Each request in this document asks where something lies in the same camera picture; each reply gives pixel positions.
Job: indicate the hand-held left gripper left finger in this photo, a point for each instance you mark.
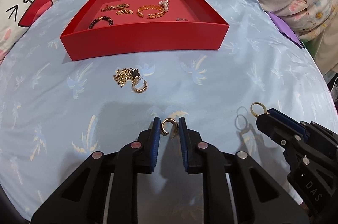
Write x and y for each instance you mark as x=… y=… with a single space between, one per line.
x=156 y=143

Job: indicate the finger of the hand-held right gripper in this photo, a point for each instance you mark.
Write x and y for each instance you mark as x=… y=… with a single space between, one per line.
x=280 y=133
x=289 y=121

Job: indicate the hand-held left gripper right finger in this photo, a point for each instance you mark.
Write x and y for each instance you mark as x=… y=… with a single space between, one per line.
x=184 y=143

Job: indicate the gold hoop earring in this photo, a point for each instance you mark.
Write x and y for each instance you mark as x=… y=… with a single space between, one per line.
x=164 y=126
x=137 y=90

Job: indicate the red cardboard box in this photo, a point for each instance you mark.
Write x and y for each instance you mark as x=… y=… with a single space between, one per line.
x=148 y=36

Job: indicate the gold bangle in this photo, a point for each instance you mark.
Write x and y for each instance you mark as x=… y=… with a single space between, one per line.
x=155 y=15

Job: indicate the pearl bow brooch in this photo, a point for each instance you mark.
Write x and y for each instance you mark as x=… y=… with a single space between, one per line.
x=165 y=5

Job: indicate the gold watch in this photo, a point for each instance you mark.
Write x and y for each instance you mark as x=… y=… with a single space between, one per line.
x=116 y=6

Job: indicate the purple pouch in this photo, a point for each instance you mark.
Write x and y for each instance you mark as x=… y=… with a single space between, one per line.
x=285 y=28

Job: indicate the cat face pillow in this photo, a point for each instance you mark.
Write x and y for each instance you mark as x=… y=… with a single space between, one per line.
x=18 y=10

